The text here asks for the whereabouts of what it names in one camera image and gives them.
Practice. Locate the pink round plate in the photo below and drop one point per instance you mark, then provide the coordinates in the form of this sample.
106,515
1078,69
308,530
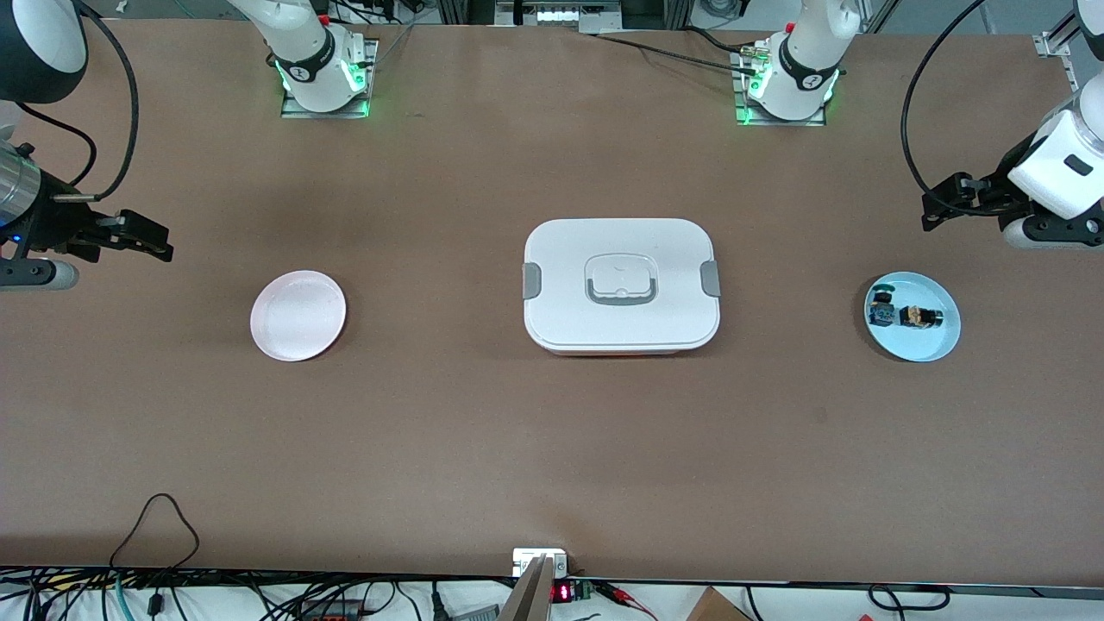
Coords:
297,315

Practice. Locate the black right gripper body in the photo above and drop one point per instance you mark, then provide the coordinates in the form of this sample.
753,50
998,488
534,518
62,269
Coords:
53,226

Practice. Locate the white lunch box grey clips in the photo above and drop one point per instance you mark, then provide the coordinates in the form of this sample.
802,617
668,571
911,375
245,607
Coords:
621,323

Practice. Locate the small white box device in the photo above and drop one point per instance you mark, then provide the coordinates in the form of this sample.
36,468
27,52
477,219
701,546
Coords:
528,559

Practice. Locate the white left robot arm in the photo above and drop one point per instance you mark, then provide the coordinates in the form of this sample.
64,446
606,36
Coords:
806,52

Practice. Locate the light blue round plate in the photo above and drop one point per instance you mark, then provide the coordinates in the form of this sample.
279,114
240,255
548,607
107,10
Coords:
923,345

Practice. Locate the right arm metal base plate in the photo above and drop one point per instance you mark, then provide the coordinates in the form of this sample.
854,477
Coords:
302,112

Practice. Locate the blue and black switch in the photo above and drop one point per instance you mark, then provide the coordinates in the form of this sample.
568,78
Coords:
882,309

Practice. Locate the aluminium corner bracket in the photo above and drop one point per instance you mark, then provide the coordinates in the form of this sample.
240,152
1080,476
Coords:
1048,43

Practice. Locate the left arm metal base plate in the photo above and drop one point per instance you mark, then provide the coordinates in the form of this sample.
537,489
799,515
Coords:
780,122

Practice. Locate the black power strip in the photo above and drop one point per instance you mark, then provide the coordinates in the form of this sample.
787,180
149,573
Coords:
332,611

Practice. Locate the brown cardboard piece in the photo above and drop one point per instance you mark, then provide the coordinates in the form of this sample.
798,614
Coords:
716,608

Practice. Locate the aluminium profile post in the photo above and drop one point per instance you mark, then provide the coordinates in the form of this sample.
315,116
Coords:
530,595

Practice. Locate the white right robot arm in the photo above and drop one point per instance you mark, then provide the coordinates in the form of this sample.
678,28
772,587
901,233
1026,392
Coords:
302,52

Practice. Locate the orange and black switch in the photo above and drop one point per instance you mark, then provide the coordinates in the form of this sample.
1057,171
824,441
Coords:
921,317

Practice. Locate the red and black clip lead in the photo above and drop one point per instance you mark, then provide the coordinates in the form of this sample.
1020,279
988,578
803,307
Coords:
625,597

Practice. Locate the red digit display board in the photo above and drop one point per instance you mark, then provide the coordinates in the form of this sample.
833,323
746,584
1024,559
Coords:
565,592

